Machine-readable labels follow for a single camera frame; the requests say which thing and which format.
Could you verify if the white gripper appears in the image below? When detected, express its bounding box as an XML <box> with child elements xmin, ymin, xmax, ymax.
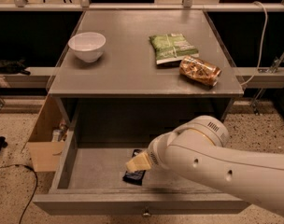
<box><xmin>126</xmin><ymin>132</ymin><xmax>177</xmax><ymax>173</ymax></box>

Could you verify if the dark blue rxbar wrapper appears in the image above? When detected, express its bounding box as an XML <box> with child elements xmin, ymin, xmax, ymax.
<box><xmin>121</xmin><ymin>148</ymin><xmax>148</xmax><ymax>186</ymax></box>

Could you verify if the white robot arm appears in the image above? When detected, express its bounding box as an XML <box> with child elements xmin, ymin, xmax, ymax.
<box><xmin>126</xmin><ymin>116</ymin><xmax>284</xmax><ymax>217</ymax></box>

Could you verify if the open grey top drawer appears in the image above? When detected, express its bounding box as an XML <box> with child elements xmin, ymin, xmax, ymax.
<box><xmin>33</xmin><ymin>103</ymin><xmax>252</xmax><ymax>217</ymax></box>

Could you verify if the grey wooden cabinet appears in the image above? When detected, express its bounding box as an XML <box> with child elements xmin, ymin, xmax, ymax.
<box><xmin>49</xmin><ymin>9</ymin><xmax>243</xmax><ymax>133</ymax></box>

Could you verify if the brown cardboard box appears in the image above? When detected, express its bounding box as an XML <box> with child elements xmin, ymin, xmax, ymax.
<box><xmin>26</xmin><ymin>96</ymin><xmax>69</xmax><ymax>172</ymax></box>

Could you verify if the gold brown snack bag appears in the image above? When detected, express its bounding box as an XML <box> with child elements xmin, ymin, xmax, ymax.
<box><xmin>179</xmin><ymin>55</ymin><xmax>221</xmax><ymax>87</ymax></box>

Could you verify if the green snack bag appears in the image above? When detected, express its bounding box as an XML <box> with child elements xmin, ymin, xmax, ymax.
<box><xmin>149</xmin><ymin>33</ymin><xmax>199</xmax><ymax>65</ymax></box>

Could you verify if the white ceramic bowl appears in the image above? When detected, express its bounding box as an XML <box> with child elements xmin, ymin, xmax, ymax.
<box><xmin>68</xmin><ymin>32</ymin><xmax>106</xmax><ymax>63</ymax></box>

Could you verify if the black object on ledge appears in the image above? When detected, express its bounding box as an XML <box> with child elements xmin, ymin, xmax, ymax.
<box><xmin>0</xmin><ymin>59</ymin><xmax>31</xmax><ymax>76</ymax></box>

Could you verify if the black floor cable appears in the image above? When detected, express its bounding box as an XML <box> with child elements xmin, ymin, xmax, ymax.
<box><xmin>0</xmin><ymin>163</ymin><xmax>39</xmax><ymax>224</ymax></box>

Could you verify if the metal bracket at right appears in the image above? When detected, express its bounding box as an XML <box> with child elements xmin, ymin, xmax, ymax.
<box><xmin>250</xmin><ymin>50</ymin><xmax>284</xmax><ymax>116</ymax></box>

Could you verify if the white hanging cable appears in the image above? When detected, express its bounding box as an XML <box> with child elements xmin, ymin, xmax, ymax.
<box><xmin>240</xmin><ymin>0</ymin><xmax>269</xmax><ymax>87</ymax></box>

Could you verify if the grey metal rail frame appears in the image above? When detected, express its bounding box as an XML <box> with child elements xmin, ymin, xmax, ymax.
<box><xmin>0</xmin><ymin>0</ymin><xmax>284</xmax><ymax>11</ymax></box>

